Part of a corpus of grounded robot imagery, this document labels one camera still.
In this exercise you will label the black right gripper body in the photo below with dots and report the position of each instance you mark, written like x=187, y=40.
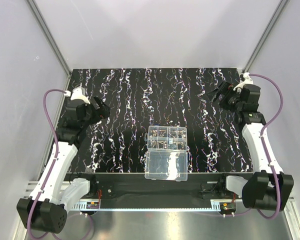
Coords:
x=222, y=93

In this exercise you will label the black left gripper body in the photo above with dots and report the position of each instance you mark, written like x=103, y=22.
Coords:
x=96, y=108

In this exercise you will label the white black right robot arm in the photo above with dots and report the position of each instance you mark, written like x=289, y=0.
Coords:
x=254, y=131

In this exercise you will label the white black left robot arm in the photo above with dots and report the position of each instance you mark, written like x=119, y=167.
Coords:
x=47, y=206

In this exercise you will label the clear plastic organizer box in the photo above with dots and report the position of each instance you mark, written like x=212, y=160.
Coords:
x=163, y=161

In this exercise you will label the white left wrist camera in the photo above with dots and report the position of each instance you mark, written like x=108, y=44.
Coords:
x=77, y=93

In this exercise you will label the grey cable duct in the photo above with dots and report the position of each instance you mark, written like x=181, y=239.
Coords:
x=148, y=205

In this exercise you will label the aluminium frame profile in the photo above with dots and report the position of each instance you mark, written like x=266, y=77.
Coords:
x=48, y=36

